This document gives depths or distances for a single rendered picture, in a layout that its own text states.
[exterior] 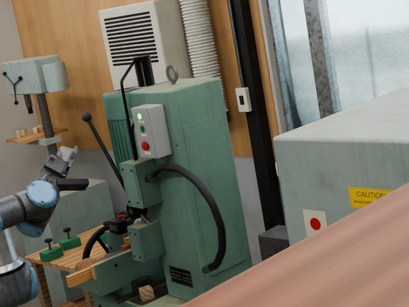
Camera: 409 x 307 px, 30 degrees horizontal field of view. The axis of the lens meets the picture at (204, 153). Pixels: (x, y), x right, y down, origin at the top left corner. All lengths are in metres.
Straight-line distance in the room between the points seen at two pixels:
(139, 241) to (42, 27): 3.30
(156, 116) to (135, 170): 0.21
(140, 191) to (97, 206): 2.63
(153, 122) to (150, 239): 0.43
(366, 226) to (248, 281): 0.12
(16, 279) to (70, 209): 2.06
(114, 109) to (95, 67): 2.54
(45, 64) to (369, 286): 4.46
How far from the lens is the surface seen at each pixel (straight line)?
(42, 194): 2.37
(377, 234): 0.58
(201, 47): 4.14
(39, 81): 4.87
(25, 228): 2.49
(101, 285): 2.69
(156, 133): 2.35
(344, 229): 0.60
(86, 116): 2.71
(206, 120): 2.43
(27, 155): 5.93
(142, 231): 2.54
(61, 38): 5.46
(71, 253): 4.33
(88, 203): 5.05
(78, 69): 5.37
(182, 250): 2.52
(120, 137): 2.68
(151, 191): 2.49
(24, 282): 2.99
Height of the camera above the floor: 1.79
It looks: 12 degrees down
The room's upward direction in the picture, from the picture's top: 10 degrees counter-clockwise
